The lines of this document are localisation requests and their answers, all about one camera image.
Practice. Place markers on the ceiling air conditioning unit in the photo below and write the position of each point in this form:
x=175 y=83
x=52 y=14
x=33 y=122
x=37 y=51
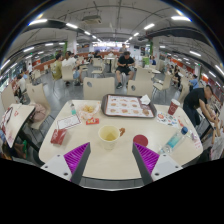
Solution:
x=91 y=19

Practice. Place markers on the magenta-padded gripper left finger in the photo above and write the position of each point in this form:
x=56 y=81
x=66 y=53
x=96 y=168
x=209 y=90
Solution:
x=75 y=158

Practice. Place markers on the brown tray with paper liner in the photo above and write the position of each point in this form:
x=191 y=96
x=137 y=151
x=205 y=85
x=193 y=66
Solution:
x=128 y=106

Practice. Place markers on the pink backpack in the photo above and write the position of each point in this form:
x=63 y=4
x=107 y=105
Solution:
x=38 y=112

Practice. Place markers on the neighbouring cream table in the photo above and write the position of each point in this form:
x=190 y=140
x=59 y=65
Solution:
x=20 y=120

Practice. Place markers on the white and red leaflet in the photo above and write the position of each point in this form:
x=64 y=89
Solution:
x=196 y=141

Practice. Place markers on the crumpled white napkin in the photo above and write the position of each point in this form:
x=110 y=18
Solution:
x=145 y=100

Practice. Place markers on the ceiling lights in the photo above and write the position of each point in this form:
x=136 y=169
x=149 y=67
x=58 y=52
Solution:
x=38 y=22

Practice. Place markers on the clear plastic food bag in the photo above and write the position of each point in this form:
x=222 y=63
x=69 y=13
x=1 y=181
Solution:
x=88 y=110

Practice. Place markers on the flat round red coaster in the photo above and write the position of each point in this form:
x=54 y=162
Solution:
x=140 y=140

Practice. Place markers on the person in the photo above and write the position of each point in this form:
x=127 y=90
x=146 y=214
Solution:
x=195 y=98
x=176 y=76
x=194 y=83
x=218 y=143
x=69 y=62
x=123 y=48
x=125 y=63
x=20 y=85
x=57 y=68

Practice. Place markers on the beige chair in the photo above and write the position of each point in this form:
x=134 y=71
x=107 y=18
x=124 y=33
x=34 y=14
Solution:
x=140 y=88
x=98 y=88

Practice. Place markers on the small teal bottle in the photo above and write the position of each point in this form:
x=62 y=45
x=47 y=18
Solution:
x=73 y=110

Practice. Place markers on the white printed card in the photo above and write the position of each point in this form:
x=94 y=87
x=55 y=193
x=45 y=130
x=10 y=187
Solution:
x=68 y=122

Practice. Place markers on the colourful printed leaflet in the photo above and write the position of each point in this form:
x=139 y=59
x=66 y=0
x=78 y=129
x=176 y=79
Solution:
x=166 y=119

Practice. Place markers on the red paper cup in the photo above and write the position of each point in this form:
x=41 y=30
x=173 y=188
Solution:
x=173 y=108

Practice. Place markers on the clear blue-capped water bottle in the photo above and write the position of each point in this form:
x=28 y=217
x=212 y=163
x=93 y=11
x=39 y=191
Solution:
x=173 y=141

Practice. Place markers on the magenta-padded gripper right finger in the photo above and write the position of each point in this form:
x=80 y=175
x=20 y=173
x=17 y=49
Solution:
x=148 y=158

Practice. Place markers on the red sauce packet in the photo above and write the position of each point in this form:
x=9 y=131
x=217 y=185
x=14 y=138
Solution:
x=92 y=121
x=180 y=123

